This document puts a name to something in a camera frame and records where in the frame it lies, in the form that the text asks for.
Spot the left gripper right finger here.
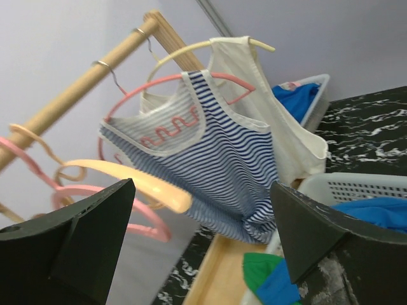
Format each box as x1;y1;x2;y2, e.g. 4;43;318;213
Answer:
270;182;406;304

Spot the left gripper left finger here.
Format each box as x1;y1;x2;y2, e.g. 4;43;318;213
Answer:
1;179;135;304

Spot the blue tank top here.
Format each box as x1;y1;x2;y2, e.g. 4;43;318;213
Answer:
254;198;406;305

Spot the green tank top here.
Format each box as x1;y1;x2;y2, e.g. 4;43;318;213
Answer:
242;252;283;294

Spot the cream wooden hanger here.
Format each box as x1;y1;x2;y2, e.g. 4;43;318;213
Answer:
54;159;193;214

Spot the pink plastic hanger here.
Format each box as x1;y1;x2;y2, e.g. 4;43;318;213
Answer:
1;137;172;242

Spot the blue white striped top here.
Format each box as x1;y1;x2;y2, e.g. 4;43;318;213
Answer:
99;70;279;243

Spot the white tank top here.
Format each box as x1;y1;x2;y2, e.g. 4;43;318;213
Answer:
149;36;328;184

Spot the white plastic basket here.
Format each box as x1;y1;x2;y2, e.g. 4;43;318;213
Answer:
241;172;407;305

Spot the wooden clothes rack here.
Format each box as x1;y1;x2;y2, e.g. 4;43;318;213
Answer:
0;9;303;305

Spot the white basket with clothes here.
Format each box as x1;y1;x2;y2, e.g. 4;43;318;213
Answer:
277;74;330;133

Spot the blue folded cloth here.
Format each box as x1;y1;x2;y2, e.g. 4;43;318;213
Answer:
272;83;320;123

